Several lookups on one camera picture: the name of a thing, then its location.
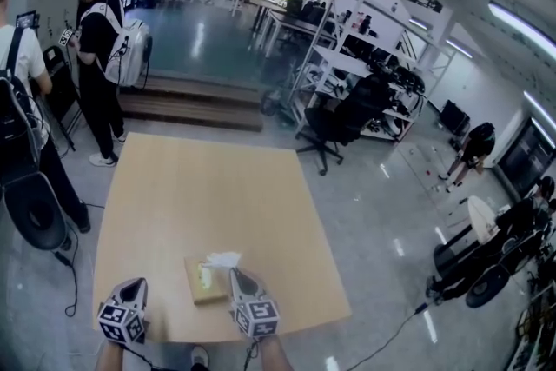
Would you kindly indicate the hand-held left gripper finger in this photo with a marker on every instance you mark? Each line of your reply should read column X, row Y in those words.
column 121, row 297
column 142, row 300

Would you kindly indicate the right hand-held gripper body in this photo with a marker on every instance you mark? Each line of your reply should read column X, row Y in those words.
column 256, row 317

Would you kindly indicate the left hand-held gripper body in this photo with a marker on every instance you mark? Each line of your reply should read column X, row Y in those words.
column 119, row 321

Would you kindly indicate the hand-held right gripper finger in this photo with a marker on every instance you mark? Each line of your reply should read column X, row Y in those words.
column 254, row 293
column 236, row 295

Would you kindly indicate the white cloth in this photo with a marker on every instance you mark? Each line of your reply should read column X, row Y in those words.
column 223, row 260

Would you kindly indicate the person's left forearm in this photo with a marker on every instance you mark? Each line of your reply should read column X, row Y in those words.
column 108, row 358

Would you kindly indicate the person's right forearm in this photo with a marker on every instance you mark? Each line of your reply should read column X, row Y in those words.
column 276, row 356

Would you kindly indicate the tan tissue box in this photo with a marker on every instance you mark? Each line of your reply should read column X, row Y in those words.
column 216, row 293

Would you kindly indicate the person's white shoe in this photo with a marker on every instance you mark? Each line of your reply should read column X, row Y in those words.
column 200, row 357

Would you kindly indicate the light wooden table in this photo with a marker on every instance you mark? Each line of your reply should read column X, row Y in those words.
column 195, row 195

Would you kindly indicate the black office chair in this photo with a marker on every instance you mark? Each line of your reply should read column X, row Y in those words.
column 360, row 108

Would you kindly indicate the black folding chair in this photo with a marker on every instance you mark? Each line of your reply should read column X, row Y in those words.
column 58, row 91

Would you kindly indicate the round white table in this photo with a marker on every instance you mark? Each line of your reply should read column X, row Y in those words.
column 482, row 219

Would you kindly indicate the white metal shelf rack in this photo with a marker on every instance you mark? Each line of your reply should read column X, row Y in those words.
column 339, row 63

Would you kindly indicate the black floor monitor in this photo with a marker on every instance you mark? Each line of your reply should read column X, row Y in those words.
column 454, row 117

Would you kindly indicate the long dark table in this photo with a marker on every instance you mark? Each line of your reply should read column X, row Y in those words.
column 299, row 25
column 256, row 1

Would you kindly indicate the white storage shelf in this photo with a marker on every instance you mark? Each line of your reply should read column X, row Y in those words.
column 536, row 330

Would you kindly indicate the small black screen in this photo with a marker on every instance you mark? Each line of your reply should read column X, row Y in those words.
column 27, row 20

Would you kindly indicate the dark glass cabinet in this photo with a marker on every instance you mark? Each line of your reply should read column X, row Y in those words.
column 519, row 156

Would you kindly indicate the long ceiling tube light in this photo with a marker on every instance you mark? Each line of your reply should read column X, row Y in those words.
column 521, row 24

